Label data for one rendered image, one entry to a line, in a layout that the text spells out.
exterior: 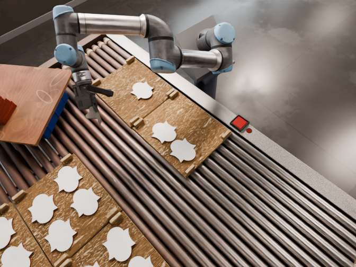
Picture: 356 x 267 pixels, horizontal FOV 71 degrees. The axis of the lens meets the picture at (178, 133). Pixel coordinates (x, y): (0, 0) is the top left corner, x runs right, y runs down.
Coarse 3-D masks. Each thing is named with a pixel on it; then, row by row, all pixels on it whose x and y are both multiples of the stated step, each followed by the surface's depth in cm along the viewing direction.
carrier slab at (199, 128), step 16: (176, 96) 145; (160, 112) 141; (176, 112) 140; (192, 112) 139; (144, 128) 136; (176, 128) 135; (192, 128) 134; (208, 128) 133; (224, 128) 133; (160, 144) 130; (192, 144) 129; (208, 144) 129; (176, 160) 125; (192, 160) 125
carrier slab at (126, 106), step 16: (128, 64) 161; (112, 80) 155; (128, 80) 154; (144, 80) 154; (160, 80) 153; (112, 96) 149; (128, 96) 148; (160, 96) 146; (128, 112) 142; (144, 112) 141
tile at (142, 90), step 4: (136, 84) 151; (140, 84) 150; (144, 84) 150; (132, 88) 149; (136, 88) 149; (140, 88) 149; (144, 88) 149; (148, 88) 148; (152, 88) 148; (132, 92) 148; (136, 92) 148; (140, 92) 147; (144, 92) 147; (148, 92) 147; (140, 96) 146; (144, 96) 146; (148, 96) 145
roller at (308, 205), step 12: (108, 48) 173; (120, 60) 166; (228, 144) 130; (240, 156) 127; (264, 168) 122; (276, 180) 119; (288, 192) 116; (300, 204) 114; (312, 204) 112; (324, 216) 109; (336, 228) 107; (348, 240) 105
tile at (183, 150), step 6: (174, 144) 129; (180, 144) 128; (186, 144) 128; (174, 150) 127; (180, 150) 126; (186, 150) 126; (192, 150) 126; (174, 156) 126; (180, 156) 125; (186, 156) 125; (192, 156) 124; (180, 162) 124
